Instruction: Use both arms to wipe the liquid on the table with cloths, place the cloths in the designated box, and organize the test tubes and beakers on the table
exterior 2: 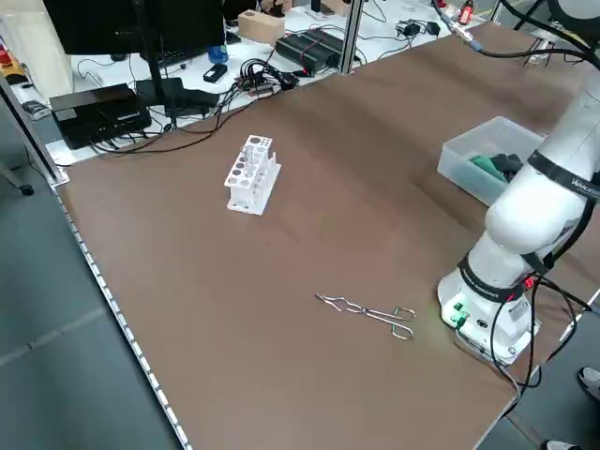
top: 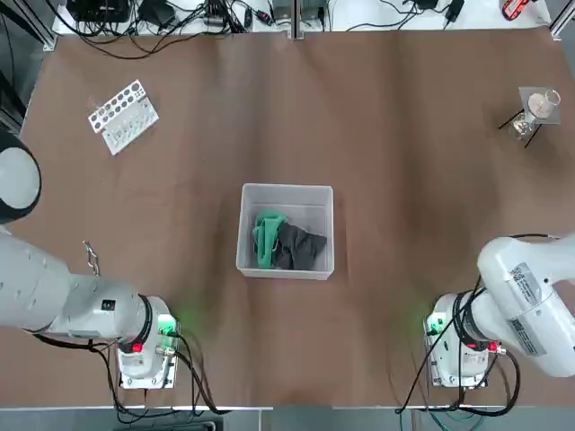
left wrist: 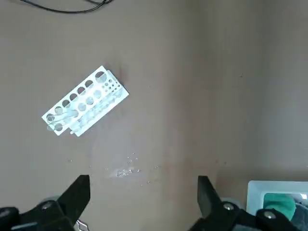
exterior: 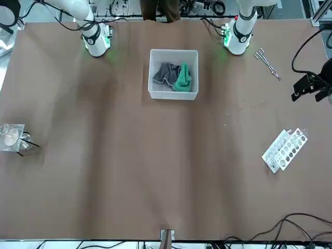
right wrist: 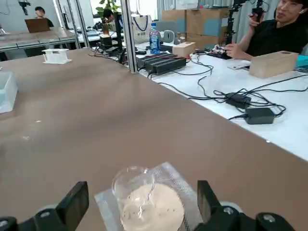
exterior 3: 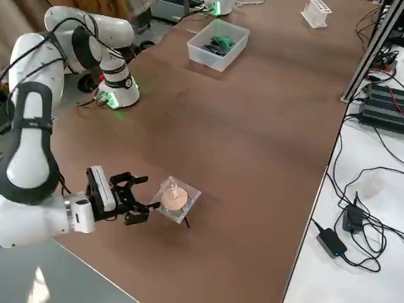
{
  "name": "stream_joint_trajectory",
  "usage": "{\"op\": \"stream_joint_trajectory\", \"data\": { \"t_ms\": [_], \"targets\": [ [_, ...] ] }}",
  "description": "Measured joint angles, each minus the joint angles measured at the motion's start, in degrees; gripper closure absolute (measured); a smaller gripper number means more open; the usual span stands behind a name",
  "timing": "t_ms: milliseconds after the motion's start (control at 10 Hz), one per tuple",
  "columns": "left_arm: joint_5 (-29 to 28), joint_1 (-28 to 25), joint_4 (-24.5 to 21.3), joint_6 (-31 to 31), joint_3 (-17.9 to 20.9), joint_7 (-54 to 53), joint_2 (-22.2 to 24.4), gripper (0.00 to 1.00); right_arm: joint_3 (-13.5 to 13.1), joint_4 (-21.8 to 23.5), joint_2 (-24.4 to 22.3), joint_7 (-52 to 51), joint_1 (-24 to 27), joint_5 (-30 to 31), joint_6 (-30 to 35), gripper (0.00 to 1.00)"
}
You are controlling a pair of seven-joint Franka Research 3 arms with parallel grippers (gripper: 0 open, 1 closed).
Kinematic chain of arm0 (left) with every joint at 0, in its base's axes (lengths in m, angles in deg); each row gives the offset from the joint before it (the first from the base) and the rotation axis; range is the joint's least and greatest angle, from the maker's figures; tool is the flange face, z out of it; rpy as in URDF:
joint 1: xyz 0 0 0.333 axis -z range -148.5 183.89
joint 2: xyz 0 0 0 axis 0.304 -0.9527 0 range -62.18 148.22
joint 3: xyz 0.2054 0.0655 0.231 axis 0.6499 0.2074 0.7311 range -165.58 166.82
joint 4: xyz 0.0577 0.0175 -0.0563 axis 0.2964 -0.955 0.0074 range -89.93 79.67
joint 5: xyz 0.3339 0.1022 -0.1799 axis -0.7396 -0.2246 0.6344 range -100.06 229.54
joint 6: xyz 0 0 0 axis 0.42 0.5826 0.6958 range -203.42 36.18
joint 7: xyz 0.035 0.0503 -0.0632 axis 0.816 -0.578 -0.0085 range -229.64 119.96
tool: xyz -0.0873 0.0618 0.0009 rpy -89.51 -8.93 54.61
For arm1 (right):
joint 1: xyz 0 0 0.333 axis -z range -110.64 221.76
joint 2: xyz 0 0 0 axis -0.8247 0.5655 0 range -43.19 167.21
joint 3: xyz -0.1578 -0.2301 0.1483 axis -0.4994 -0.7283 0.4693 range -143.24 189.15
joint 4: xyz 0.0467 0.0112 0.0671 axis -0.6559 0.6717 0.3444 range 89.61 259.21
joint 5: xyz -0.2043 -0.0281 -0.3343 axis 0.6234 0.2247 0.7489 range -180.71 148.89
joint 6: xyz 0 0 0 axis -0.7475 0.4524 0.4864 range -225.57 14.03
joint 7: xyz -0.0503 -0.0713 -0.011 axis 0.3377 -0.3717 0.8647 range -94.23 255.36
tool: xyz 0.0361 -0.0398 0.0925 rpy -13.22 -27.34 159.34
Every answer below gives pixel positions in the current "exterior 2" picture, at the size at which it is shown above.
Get white side desk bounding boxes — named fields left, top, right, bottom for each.
left=8, top=0, right=498, bottom=166

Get green cloth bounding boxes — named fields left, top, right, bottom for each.
left=468, top=152, right=510, bottom=185

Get glass test tube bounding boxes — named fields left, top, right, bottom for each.
left=238, top=143, right=257, bottom=188

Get translucent plastic storage box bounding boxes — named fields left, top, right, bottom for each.
left=437, top=115, right=548, bottom=208

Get wooden block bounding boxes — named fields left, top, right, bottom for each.
left=236, top=8, right=287, bottom=47

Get dark grey cloth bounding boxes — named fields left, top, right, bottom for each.
left=489, top=152, right=524, bottom=182

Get black computer monitor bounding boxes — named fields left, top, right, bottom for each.
left=41, top=0, right=227, bottom=56

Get white test tube rack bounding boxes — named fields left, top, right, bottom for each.
left=222, top=134, right=282, bottom=217

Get black desktop device box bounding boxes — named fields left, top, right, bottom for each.
left=49, top=82, right=154, bottom=151

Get beige box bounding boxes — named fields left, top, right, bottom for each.
left=0, top=11, right=75, bottom=100

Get long black cable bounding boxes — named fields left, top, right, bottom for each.
left=91, top=86, right=287, bottom=157

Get black power adapter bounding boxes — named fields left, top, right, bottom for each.
left=202, top=64, right=230, bottom=85

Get usb hub cable bundle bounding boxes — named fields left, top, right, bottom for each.
left=232, top=58, right=301, bottom=98

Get black monitor stand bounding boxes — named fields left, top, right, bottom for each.
left=133, top=0, right=221, bottom=119

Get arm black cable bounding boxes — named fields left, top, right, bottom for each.
left=433, top=0, right=600, bottom=182

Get aluminium frame post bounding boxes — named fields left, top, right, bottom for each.
left=337, top=0, right=366, bottom=75
left=0, top=73, right=71, bottom=189

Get black base cable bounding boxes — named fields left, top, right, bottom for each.
left=489, top=274, right=593, bottom=393

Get black tripod stand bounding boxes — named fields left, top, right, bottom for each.
left=523, top=46, right=553, bottom=69

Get black finned power unit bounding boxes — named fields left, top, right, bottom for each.
left=274, top=27, right=347, bottom=77

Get silver crucible tongs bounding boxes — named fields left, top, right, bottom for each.
left=314, top=292, right=416, bottom=342

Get black keyboard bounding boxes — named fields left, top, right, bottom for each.
left=157, top=46, right=213, bottom=68

